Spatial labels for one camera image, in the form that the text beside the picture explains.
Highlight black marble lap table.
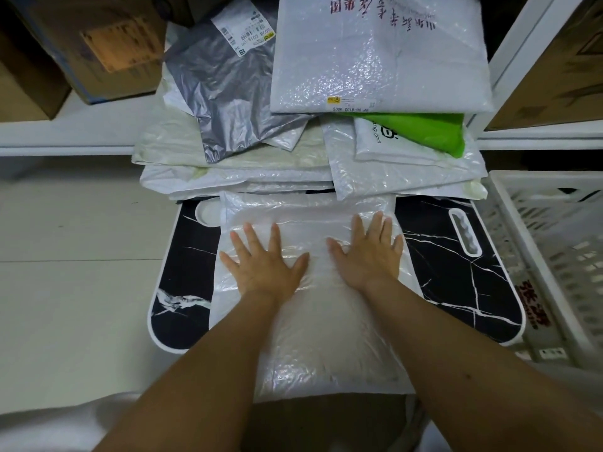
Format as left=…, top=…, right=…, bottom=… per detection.
left=147, top=195, right=527, bottom=356

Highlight pile of white mailers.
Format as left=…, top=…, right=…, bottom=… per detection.
left=131, top=23, right=489, bottom=203

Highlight person's right forearm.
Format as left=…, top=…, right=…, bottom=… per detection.
left=362, top=277, right=603, bottom=452

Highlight person's left forearm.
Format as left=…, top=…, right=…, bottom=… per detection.
left=94, top=291, right=302, bottom=452

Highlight large white bubble mailer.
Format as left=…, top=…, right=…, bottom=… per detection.
left=209, top=190, right=425, bottom=403

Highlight grey poly mailer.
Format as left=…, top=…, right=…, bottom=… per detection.
left=163, top=0, right=317, bottom=164

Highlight cardboard box with black print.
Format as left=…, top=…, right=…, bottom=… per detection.
left=485, top=0, right=603, bottom=132

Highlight plain brown cardboard box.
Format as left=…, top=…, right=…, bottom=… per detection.
left=0, top=28, right=72, bottom=123

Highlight person's left hand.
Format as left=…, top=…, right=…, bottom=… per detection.
left=219, top=222, right=310, bottom=306

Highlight white mailer with red text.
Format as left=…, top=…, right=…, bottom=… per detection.
left=269, top=0, right=496, bottom=114

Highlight person's right hand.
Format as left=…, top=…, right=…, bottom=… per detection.
left=325, top=211, right=405, bottom=293

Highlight white metal shelf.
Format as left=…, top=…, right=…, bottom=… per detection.
left=0, top=0, right=603, bottom=158

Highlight white plastic basket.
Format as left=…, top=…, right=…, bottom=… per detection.
left=473, top=169, right=603, bottom=372

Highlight green poly mailer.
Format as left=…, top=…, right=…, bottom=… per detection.
left=337, top=112, right=467, bottom=158

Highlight cardboard box with orange label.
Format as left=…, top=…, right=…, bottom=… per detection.
left=9, top=0, right=189, bottom=105

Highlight person's white shorts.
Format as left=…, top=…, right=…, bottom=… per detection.
left=0, top=362, right=603, bottom=452

